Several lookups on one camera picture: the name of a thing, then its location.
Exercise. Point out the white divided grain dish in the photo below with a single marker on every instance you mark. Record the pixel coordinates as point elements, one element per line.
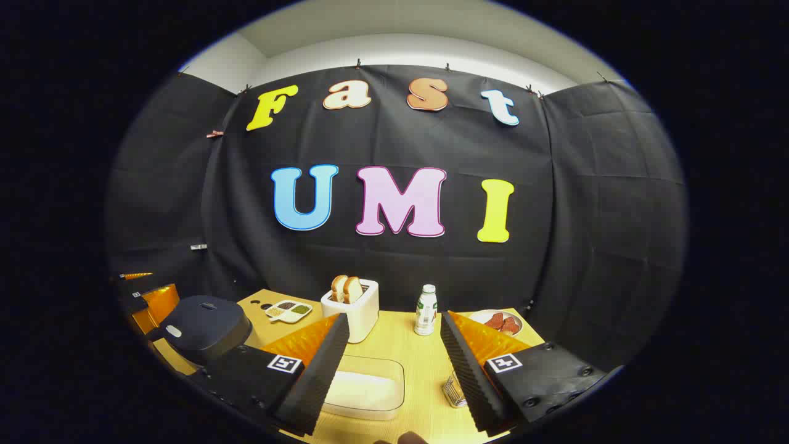
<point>288,311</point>

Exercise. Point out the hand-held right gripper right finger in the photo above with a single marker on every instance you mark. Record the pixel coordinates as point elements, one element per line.
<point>468,376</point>

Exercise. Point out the clear plastic box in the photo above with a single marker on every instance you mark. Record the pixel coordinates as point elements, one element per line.
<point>370,364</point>

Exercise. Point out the white toaster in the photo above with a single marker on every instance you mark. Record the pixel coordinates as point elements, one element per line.
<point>360,317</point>

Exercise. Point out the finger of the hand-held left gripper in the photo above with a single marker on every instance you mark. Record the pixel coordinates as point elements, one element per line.
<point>161,305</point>
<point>137,285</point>

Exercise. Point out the white bottle green label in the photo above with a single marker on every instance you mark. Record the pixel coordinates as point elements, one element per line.
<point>425,314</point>

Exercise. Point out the black backdrop cloth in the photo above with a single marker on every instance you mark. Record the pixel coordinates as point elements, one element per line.
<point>394,265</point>

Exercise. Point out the white plate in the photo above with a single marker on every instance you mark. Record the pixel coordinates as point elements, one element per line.
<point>478,317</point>

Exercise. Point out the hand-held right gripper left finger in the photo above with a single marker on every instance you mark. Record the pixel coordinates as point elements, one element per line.
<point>320,376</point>

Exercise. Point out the dark rice cooker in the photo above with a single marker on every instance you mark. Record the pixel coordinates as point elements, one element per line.
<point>203,324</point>

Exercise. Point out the toast bread slice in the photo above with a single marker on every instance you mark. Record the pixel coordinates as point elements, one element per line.
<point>338,288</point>
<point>354,290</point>

